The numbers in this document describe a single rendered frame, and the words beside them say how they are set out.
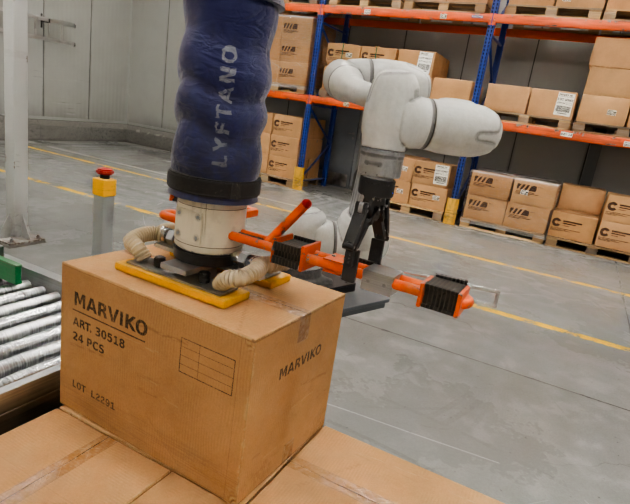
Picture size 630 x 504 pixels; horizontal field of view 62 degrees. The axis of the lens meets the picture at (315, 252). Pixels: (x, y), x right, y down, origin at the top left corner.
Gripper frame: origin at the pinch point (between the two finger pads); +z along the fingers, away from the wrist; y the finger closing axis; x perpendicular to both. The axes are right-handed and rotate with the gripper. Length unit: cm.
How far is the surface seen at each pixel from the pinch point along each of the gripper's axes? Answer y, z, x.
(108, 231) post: -47, 30, -133
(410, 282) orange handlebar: -0.7, -0.1, 10.9
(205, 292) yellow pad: 14.0, 11.1, -30.7
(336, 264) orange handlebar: 3.2, -0.5, -4.7
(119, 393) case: 21, 41, -48
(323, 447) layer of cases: -9, 53, -6
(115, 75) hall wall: -775, -39, -974
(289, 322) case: 9.3, 13.3, -10.9
